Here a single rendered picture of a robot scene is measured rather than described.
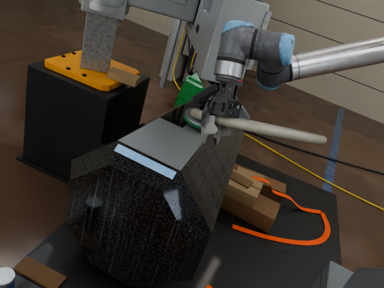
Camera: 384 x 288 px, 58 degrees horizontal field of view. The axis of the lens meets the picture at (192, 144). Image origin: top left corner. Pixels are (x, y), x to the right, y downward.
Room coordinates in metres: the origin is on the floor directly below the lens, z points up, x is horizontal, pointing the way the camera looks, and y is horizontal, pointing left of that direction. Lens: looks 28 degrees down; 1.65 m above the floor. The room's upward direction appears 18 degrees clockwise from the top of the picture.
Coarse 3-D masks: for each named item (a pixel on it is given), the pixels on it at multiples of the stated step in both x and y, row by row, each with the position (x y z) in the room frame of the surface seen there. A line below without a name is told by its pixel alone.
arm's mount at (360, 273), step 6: (360, 270) 0.84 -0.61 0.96; (366, 270) 0.81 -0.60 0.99; (372, 270) 0.79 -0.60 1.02; (378, 270) 0.76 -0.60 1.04; (354, 276) 0.85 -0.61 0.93; (360, 276) 0.82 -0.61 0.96; (366, 276) 0.79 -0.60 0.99; (372, 276) 0.77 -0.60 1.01; (378, 276) 0.75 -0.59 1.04; (348, 282) 0.85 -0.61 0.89; (354, 282) 0.82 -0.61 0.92; (360, 282) 0.80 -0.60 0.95; (366, 282) 0.77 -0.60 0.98; (372, 282) 0.75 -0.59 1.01; (378, 282) 0.73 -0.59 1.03
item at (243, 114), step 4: (192, 68) 1.96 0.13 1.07; (200, 80) 1.86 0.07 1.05; (204, 80) 1.78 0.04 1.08; (204, 84) 1.76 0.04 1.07; (208, 84) 1.69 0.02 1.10; (204, 88) 1.73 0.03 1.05; (244, 108) 1.48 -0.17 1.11; (244, 112) 1.44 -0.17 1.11; (240, 116) 1.46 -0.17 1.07; (244, 116) 1.42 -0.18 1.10; (248, 116) 1.39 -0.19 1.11
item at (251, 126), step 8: (192, 112) 1.11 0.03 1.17; (200, 112) 1.06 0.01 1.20; (216, 120) 0.99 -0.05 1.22; (224, 120) 0.98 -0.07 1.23; (232, 120) 0.97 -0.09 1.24; (240, 120) 0.97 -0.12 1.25; (248, 120) 1.39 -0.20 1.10; (240, 128) 0.96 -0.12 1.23; (248, 128) 0.95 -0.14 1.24; (256, 128) 0.95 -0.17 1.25; (264, 128) 0.95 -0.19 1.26; (272, 128) 0.96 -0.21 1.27; (280, 128) 0.97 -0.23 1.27; (288, 128) 1.34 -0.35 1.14; (272, 136) 0.96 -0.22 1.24; (280, 136) 0.95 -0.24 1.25; (288, 136) 0.96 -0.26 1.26; (296, 136) 0.97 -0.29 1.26; (304, 136) 0.98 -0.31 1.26; (312, 136) 1.01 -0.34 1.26; (320, 136) 1.05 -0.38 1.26; (320, 144) 1.05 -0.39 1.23
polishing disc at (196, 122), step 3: (192, 108) 1.88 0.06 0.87; (195, 108) 1.89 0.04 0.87; (186, 111) 1.80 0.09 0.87; (189, 111) 1.82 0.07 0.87; (186, 114) 1.77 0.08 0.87; (189, 114) 1.78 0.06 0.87; (186, 117) 1.74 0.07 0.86; (189, 117) 1.74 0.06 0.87; (192, 117) 1.75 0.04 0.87; (189, 120) 1.72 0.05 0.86; (192, 120) 1.72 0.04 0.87; (195, 120) 1.73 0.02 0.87; (198, 120) 1.74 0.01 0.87; (195, 123) 1.70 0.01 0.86; (198, 123) 1.70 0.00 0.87
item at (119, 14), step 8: (80, 0) 2.17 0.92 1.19; (88, 0) 2.12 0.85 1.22; (88, 8) 2.12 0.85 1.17; (96, 8) 2.12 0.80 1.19; (104, 8) 2.13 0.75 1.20; (112, 8) 2.15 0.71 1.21; (120, 8) 2.18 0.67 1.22; (128, 8) 2.27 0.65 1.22; (112, 16) 2.17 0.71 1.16; (120, 16) 2.18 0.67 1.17
